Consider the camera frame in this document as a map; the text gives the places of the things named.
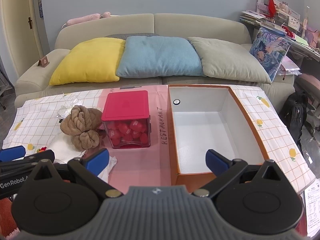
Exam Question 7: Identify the small orange red toy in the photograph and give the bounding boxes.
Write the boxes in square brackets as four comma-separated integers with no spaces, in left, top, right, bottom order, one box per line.
[36,147,47,153]

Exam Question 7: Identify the white towel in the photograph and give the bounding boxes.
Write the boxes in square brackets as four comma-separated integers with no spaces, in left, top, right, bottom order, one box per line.
[47,133,117,183]

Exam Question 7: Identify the brown knotted rope toy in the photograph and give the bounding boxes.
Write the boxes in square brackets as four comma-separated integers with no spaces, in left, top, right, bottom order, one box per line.
[60,105,102,152]

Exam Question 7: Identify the rust red sponge cloth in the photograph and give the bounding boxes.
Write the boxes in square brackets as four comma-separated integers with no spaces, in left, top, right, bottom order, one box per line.
[0,198,17,236]

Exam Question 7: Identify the cellophane white bundle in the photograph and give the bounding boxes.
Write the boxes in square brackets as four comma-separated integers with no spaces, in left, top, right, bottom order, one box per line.
[57,101,74,119]

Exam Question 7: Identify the checked fruit print tablecloth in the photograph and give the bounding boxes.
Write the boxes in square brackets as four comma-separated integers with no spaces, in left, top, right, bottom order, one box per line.
[3,85,315,193]

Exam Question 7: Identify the black metal rack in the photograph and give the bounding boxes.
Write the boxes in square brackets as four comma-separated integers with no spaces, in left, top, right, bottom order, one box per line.
[0,64,15,110]

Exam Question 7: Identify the black backpack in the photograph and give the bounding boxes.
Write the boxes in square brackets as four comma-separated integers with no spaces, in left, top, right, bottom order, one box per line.
[279,91,308,147]

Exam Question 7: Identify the small brown card stand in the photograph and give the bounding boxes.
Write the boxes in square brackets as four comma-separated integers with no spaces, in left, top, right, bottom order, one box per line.
[37,56,49,68]

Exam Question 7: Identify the orange white cardboard box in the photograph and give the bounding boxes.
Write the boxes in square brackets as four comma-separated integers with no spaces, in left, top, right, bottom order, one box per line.
[167,85,269,192]

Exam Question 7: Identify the red lidded candy box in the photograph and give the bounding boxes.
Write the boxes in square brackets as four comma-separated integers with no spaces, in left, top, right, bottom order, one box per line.
[101,90,151,149]

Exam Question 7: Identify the pink restaurant mat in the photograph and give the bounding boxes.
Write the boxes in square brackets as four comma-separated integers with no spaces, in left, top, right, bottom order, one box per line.
[100,85,171,193]

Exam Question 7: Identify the beige fabric sofa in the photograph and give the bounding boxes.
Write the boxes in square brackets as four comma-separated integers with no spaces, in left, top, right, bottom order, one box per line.
[15,13,295,110]

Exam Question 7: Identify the yellow cushion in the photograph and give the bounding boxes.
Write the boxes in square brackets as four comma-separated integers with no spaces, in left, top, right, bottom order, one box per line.
[49,37,125,86]

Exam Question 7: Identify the wooden door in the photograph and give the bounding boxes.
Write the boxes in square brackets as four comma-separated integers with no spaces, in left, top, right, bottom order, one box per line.
[1,0,43,77]

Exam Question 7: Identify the pink plush on sofa back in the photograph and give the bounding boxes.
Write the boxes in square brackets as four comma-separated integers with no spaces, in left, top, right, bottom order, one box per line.
[65,11,111,26]

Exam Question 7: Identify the grey-green cushion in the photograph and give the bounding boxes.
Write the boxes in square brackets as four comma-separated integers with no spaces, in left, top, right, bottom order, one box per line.
[188,37,271,84]

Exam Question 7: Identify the blue anime print cushion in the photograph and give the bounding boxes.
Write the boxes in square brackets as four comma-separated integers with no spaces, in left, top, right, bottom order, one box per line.
[249,27,291,81]

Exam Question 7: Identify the light blue cushion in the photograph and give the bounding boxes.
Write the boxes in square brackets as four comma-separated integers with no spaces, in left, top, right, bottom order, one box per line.
[116,36,204,79]

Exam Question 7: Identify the cluttered desk shelf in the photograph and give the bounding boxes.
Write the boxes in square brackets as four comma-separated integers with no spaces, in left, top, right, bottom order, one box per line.
[240,0,319,62]

